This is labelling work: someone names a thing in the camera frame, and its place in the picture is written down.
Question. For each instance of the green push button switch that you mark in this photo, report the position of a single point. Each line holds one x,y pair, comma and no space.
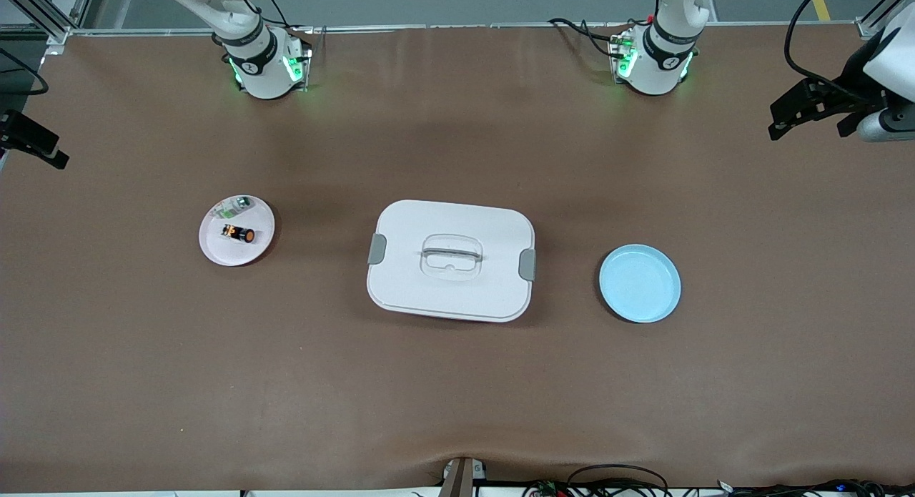
232,208

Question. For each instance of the orange push button switch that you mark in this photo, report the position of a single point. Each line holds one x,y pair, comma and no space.
239,234

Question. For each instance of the pink round plate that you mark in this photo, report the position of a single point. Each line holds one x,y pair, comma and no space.
246,254

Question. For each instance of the white lidded storage box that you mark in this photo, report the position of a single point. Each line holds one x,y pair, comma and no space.
450,297

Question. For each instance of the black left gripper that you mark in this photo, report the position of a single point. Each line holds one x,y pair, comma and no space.
853,74

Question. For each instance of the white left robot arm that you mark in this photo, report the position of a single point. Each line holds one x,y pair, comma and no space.
661,61

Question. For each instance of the aluminium camera mount post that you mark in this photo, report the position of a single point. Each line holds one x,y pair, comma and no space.
461,479

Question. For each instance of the aluminium frame corner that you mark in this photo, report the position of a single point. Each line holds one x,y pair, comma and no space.
50,21
876,18

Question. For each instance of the light blue round plate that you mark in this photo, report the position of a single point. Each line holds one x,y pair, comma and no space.
640,284

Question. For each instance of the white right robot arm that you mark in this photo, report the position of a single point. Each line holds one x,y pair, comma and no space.
261,61

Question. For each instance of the grey box latch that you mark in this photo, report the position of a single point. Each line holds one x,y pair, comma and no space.
377,249
527,264

